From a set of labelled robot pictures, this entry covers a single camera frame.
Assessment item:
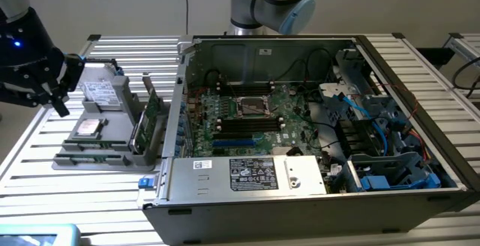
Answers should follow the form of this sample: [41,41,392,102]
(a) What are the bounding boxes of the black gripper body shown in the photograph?
[0,6,70,108]

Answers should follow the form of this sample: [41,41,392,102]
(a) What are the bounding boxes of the green RAM stick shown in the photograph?
[66,139,127,150]
[57,152,131,166]

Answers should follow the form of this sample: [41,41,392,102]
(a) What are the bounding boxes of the black RAM slot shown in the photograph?
[217,86,276,92]
[218,121,284,126]
[217,79,276,85]
[218,117,283,122]
[217,83,276,88]
[218,127,285,134]
[217,89,277,95]
[218,124,284,130]

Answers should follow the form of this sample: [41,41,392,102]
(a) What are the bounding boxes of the hard disk with white label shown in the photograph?
[78,60,126,110]

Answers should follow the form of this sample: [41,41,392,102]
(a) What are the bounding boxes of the silver CPU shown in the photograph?
[73,117,110,140]

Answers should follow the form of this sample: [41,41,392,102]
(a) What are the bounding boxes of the grey parts rack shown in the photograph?
[51,57,168,172]

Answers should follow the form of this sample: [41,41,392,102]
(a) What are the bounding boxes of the green graphics card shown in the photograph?
[127,71,164,156]

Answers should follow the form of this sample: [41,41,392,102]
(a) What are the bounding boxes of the blue case latch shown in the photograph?
[138,176,156,190]

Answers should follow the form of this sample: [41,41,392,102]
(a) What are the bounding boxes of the teal framed tablet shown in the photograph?
[0,223,82,246]

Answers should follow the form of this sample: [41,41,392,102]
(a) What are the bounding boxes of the black expansion slot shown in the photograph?
[213,133,254,141]

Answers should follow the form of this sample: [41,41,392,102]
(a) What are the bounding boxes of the blue expansion slot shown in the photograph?
[213,139,257,148]

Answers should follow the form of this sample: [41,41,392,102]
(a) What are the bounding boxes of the CPU socket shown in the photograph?
[229,95,275,117]

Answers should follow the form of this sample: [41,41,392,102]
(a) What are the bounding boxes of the silver power supply unit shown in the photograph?
[164,156,328,199]

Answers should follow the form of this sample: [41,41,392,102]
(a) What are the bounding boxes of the green motherboard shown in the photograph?
[188,84,324,158]

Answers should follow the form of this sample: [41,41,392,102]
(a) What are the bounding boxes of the silver chipset heat sink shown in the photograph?
[270,147,299,157]

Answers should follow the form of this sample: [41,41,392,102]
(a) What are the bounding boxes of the open black PC case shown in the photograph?
[141,34,480,246]

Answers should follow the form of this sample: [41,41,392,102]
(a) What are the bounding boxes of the metal disk bay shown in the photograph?
[317,47,414,123]

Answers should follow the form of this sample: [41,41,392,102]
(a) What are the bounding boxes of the black wire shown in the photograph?
[280,47,335,83]

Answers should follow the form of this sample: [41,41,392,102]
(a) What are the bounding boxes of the blue data wire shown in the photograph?
[339,93,377,118]
[371,117,392,154]

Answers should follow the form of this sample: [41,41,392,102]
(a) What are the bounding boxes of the thin red wire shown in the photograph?
[377,79,422,124]

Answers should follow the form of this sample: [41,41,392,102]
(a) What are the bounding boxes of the blue plastic drive bracket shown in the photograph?
[348,151,443,193]

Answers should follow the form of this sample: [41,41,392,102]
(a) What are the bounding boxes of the thick black looped cable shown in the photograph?
[451,56,480,99]

